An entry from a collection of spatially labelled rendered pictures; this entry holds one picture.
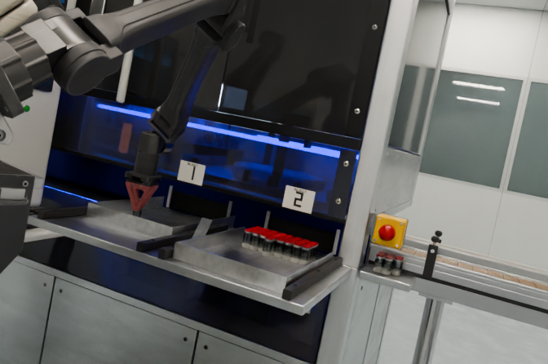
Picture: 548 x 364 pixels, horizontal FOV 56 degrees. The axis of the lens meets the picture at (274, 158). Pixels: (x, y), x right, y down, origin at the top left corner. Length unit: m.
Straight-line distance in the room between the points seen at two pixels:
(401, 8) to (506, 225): 4.73
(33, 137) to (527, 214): 5.08
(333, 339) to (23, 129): 1.07
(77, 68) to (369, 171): 0.82
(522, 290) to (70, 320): 1.35
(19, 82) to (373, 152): 0.89
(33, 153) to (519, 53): 5.16
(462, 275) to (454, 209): 4.50
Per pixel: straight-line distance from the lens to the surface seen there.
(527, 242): 5.98
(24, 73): 0.72
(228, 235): 1.34
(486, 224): 5.94
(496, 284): 1.45
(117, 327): 1.74
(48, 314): 1.93
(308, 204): 1.38
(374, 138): 1.34
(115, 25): 0.82
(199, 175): 1.51
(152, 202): 1.63
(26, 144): 1.71
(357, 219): 1.35
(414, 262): 1.45
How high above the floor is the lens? 1.19
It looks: 3 degrees down
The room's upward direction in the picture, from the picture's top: 11 degrees clockwise
